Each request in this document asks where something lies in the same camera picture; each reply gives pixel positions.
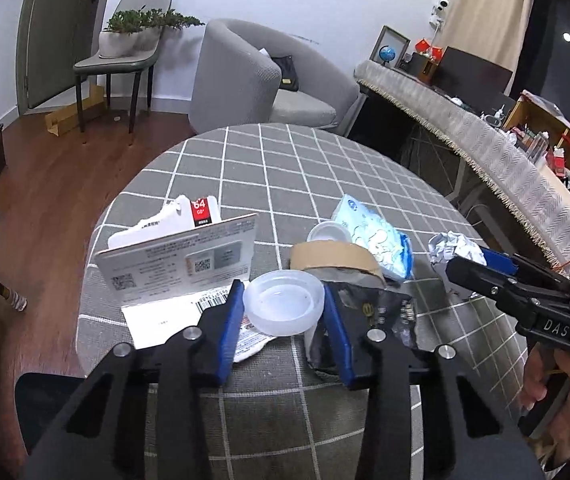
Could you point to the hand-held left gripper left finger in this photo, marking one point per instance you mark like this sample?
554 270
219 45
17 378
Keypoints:
230 330

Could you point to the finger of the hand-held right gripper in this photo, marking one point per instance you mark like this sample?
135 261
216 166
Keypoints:
485 282
500 259

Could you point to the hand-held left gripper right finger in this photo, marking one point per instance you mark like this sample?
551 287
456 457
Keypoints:
337 330

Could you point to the silver foil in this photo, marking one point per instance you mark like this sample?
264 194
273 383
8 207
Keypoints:
457 249

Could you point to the black snack packet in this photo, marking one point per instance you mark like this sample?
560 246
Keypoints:
385 315

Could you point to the white plastic lid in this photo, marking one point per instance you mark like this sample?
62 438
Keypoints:
285 305

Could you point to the white barcode paper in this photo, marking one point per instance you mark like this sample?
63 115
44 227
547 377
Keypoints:
165 322

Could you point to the brown tape roll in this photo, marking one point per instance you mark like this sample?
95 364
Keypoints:
332 256

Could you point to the white printed card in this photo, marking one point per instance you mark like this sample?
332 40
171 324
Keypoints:
165 265

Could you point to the small white plastic cup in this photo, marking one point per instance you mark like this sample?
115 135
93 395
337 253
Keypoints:
327 234

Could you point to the blue white wipes packet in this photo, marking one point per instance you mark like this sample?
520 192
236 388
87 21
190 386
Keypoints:
375 230

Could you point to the white red-label card packaging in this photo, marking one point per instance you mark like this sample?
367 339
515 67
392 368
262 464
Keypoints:
175 220

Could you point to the grey fringed table runner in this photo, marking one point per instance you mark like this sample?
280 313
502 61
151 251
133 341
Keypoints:
465 130

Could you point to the black monitor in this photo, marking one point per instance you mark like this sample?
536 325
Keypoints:
470 75

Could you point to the black chair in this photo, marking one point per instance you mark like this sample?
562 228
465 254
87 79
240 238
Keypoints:
50 410

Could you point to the dark wooden box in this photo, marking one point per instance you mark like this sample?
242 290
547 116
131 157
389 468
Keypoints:
421 67

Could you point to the small red flags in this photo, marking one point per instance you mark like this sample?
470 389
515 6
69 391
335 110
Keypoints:
427 47

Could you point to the small blue globe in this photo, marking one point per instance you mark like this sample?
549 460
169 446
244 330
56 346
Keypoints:
386 55

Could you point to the beige curtain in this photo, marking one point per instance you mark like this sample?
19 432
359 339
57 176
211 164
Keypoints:
490 20

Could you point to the grey armchair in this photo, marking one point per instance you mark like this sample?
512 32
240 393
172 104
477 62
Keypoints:
235 80

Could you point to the black bag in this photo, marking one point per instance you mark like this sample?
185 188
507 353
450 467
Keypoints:
286 72

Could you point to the flat cardboard box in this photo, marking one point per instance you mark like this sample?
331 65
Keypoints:
70 115

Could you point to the grey dining chair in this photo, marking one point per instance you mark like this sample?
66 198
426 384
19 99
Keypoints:
115 62

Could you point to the potted plant in white pot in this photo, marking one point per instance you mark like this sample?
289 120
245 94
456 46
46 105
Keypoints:
135 22

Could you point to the grey-green door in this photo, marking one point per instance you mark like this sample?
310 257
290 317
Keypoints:
60 35

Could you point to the picture frame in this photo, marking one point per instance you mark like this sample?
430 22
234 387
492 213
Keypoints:
399 40

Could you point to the white security camera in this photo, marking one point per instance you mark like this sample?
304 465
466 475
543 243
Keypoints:
442 10

